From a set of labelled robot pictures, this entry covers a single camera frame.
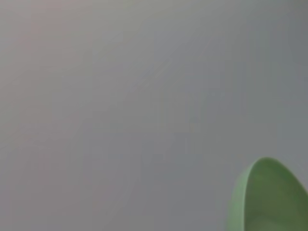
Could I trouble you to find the light green plate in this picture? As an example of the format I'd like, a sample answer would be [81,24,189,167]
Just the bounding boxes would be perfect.
[227,156,308,231]

